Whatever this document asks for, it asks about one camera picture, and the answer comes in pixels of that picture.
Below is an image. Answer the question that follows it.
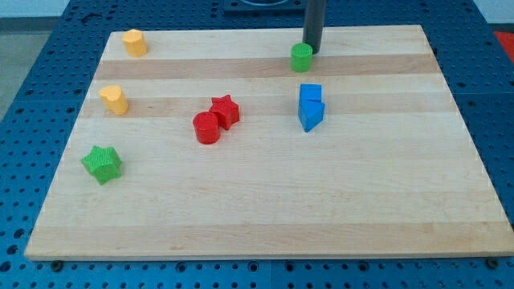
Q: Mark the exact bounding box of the red star block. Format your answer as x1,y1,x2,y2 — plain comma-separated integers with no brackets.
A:
209,94,240,130

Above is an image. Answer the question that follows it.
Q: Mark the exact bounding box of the green star block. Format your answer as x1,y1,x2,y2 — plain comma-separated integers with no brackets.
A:
81,145,122,185

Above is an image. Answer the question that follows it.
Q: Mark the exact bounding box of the red cylinder block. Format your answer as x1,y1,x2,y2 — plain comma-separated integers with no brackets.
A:
193,112,220,145

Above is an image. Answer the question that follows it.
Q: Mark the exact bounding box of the blue triangular prism block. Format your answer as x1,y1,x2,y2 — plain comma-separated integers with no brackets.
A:
298,100,325,132

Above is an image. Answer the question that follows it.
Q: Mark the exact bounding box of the light wooden board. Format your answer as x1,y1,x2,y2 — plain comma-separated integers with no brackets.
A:
25,25,513,261

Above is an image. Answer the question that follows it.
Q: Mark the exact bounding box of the blue cube block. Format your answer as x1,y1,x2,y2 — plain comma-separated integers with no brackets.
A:
299,83,322,102

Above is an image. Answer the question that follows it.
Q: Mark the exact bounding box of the green cylinder block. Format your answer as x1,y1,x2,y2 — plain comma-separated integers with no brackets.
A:
290,43,312,72

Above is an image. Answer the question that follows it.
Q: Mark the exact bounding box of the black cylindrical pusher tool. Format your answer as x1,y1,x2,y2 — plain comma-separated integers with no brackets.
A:
302,0,327,55

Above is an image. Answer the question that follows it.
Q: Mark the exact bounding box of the yellow heart block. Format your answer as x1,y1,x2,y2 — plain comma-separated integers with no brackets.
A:
99,85,129,116

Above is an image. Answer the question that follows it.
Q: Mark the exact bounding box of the yellow hexagon block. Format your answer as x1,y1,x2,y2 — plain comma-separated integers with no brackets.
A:
122,29,148,58

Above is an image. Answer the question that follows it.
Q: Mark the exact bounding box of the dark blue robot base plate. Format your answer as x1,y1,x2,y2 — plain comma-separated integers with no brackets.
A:
219,0,307,14

